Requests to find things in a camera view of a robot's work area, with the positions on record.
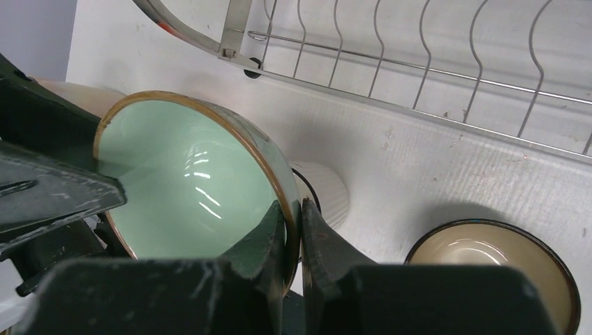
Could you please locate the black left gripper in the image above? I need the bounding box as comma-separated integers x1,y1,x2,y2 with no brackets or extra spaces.
0,140,135,335

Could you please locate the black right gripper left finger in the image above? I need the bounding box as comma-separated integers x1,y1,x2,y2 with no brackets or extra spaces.
18,202,284,334

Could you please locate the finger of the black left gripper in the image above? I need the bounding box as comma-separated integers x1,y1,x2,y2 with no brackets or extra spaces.
1,56,99,171

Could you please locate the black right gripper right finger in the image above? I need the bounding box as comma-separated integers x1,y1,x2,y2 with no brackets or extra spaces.
302,199,558,334

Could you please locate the mint green bowl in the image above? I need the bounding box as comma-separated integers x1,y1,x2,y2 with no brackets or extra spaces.
93,91,301,290

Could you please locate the stainless steel dish rack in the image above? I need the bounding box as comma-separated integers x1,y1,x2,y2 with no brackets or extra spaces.
133,1,591,161

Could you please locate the white ribbed mug black rim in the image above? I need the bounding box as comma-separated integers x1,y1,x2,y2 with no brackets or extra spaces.
289,161,350,230

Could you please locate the beige bowl dark rim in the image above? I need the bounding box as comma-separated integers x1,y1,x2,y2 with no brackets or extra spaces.
405,219,582,334

